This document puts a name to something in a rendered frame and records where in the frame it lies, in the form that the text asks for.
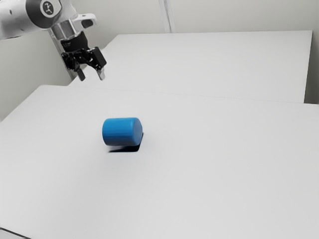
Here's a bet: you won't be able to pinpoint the blue mug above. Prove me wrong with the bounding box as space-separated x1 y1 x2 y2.
102 117 143 147

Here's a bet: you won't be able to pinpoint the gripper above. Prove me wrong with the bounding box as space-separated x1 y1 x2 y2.
59 32 108 82

